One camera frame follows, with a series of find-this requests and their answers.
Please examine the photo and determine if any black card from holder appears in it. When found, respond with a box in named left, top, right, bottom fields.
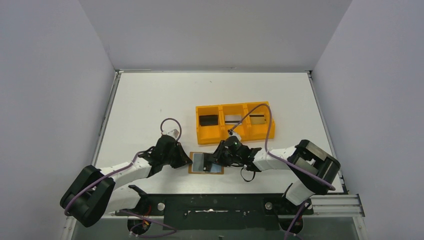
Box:
left=191, top=152, right=212, bottom=173
left=198, top=114, right=219, bottom=127

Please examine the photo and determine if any orange leather card holder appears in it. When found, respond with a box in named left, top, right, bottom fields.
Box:
left=188, top=152, right=224, bottom=175

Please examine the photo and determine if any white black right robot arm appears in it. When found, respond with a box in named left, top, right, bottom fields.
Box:
left=203, top=136, right=341, bottom=206

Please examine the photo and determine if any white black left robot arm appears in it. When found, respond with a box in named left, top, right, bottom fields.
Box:
left=59, top=135, right=192, bottom=227

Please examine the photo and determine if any silver card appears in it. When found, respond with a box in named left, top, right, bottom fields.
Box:
left=224, top=114, right=242, bottom=125

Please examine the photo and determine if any gold card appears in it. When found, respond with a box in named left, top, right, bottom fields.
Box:
left=249, top=114, right=267, bottom=125

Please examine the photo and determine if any yellow middle plastic bin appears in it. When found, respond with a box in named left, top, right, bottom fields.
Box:
left=218, top=103, right=249, bottom=141

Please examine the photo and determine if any yellow right plastic bin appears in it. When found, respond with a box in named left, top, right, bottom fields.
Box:
left=248, top=105, right=276, bottom=141

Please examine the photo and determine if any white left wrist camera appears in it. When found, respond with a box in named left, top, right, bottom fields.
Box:
left=161, top=129, right=180, bottom=140

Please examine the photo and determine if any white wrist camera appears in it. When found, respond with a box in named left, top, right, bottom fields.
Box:
left=161, top=129, right=180, bottom=140
left=228, top=129, right=242, bottom=141

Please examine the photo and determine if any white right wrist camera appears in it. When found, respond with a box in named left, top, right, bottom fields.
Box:
left=228, top=129, right=242, bottom=141

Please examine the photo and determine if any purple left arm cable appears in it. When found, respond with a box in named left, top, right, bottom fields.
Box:
left=63, top=118, right=183, bottom=216

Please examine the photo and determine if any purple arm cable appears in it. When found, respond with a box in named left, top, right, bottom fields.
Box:
left=63, top=118, right=183, bottom=216
left=227, top=103, right=336, bottom=191

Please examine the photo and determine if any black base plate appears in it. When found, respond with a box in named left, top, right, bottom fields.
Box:
left=126, top=193, right=300, bottom=231

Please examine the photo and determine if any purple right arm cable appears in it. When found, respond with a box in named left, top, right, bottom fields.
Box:
left=227, top=103, right=336, bottom=191

